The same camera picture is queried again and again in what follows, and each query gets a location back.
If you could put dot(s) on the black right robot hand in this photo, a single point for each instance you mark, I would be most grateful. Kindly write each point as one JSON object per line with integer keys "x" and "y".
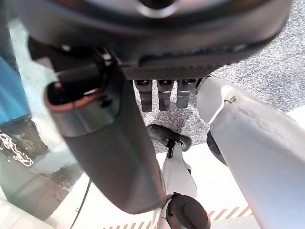
{"x": 124, "y": 148}

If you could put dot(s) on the dark left robot foot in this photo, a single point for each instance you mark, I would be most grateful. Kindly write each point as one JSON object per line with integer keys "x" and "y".
{"x": 162, "y": 136}

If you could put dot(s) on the silver left robot leg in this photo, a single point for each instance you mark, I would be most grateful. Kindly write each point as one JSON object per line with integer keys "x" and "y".
{"x": 178, "y": 171}

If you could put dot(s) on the silver robot leg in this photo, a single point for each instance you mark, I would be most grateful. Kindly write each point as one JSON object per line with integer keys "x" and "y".
{"x": 257, "y": 148}
{"x": 178, "y": 171}

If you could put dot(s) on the black object with white print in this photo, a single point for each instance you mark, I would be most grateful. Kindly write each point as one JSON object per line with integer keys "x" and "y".
{"x": 21, "y": 143}

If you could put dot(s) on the blue panel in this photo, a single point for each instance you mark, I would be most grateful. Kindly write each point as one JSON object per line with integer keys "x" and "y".
{"x": 12, "y": 95}

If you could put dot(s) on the silver right robot leg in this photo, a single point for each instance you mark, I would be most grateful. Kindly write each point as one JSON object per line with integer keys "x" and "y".
{"x": 257, "y": 148}

